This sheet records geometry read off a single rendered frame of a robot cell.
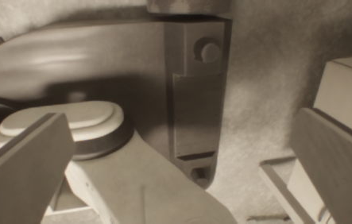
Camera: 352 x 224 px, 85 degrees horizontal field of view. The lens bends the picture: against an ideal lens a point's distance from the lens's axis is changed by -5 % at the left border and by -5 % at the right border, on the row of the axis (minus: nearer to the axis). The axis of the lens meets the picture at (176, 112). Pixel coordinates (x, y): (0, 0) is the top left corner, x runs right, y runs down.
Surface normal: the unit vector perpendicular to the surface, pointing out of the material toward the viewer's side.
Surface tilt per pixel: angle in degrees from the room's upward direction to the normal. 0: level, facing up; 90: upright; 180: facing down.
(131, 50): 0
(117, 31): 0
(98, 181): 90
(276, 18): 0
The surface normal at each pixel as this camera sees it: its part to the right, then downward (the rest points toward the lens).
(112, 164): -0.01, -0.87
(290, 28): 0.21, 0.48
